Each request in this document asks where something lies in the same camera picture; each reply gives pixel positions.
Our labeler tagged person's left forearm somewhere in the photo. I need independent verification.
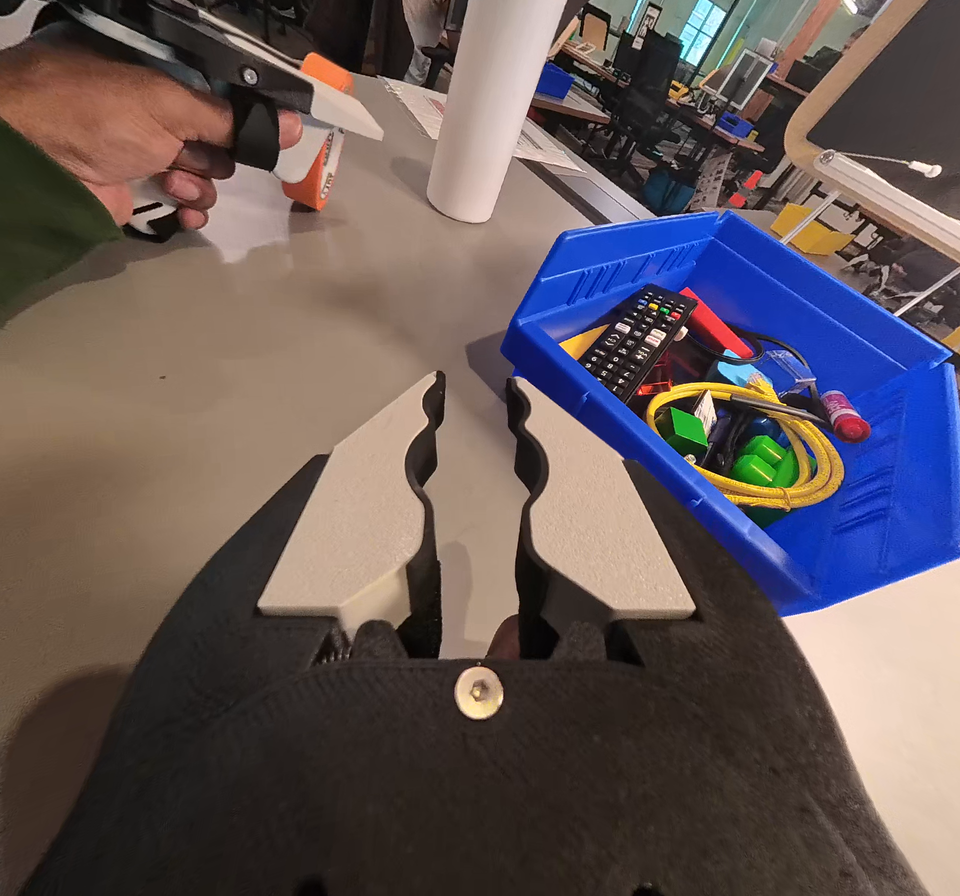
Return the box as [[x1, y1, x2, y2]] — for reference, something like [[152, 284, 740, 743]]
[[0, 117, 130, 315]]

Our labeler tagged orange tape roll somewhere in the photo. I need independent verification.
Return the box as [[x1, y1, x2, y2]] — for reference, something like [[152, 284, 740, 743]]
[[278, 52, 357, 213]]

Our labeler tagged white squeeze bottle black cap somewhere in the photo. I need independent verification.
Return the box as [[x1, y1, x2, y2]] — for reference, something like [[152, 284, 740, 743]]
[[426, 0, 576, 225]]

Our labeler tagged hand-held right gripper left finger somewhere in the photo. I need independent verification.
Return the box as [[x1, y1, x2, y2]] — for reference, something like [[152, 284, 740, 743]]
[[255, 372, 448, 635]]

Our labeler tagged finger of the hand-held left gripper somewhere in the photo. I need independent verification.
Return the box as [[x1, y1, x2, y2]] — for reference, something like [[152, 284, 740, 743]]
[[290, 81, 385, 143]]

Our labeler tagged person's left hand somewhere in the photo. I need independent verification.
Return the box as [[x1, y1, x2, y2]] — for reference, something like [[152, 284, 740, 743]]
[[0, 39, 304, 233]]

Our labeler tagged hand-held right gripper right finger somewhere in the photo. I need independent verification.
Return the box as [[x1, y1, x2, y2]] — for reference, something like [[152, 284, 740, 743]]
[[506, 375, 700, 636]]

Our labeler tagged blue plastic part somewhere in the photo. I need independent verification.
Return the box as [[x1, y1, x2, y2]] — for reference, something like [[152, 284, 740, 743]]
[[719, 355, 820, 404]]

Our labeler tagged yellow cable coil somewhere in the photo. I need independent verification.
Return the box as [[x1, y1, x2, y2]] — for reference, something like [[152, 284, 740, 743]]
[[644, 378, 846, 512]]

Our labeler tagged blue plastic bin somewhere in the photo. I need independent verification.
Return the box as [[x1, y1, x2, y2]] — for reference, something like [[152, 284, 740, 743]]
[[501, 210, 960, 617]]

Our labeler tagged black remote control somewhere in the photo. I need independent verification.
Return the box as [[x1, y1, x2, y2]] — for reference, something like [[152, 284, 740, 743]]
[[576, 283, 700, 401]]

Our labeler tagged yellow plastic tool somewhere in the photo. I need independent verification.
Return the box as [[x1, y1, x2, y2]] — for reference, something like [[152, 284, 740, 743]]
[[558, 322, 610, 363]]

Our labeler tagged red marker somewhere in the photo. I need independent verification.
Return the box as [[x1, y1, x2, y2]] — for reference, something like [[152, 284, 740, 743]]
[[816, 390, 873, 443]]

